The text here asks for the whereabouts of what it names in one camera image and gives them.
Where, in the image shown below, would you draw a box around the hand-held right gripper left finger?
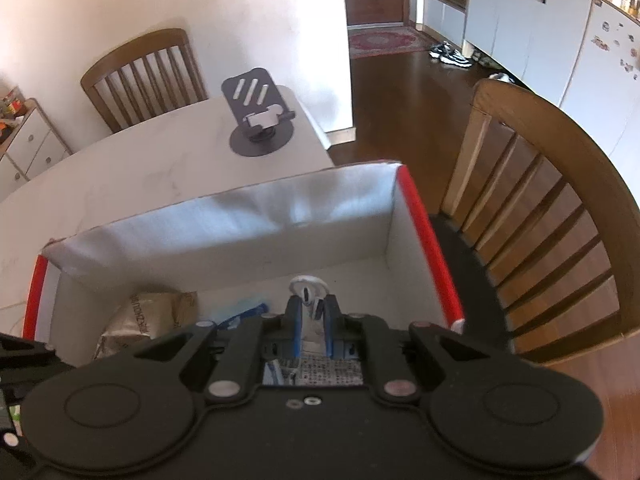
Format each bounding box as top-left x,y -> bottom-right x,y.
134,294 -> 305,404

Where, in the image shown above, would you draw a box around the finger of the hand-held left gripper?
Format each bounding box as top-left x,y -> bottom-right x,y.
0,393 -> 34,466
0,332 -> 76,391

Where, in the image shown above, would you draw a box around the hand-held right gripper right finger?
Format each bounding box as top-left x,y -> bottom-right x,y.
322,294 -> 493,404

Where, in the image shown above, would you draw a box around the blue wet wipes packet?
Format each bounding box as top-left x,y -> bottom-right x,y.
214,299 -> 271,331

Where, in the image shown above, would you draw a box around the red cardboard box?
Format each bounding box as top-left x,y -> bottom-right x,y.
22,160 -> 466,369

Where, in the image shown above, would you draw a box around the beige wrapper bag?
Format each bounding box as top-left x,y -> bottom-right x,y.
93,289 -> 199,361

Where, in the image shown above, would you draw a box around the white sideboard cabinet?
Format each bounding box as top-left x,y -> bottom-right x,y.
0,98 -> 74,202

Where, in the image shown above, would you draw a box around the grey phone stand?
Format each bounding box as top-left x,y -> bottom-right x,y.
221,67 -> 297,160

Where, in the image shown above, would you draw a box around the brown wooden chair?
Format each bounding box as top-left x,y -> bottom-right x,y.
429,78 -> 640,367
79,28 -> 209,135

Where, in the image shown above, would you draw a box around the red patterned rug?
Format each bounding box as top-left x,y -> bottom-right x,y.
348,28 -> 432,59

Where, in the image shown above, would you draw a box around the black white sneakers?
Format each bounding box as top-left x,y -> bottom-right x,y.
428,42 -> 474,67

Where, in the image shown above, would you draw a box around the white cabinet with magnets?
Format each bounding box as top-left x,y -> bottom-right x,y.
557,0 -> 640,162

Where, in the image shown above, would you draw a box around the tall white wall cabinet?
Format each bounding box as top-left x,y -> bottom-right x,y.
463,0 -> 596,107

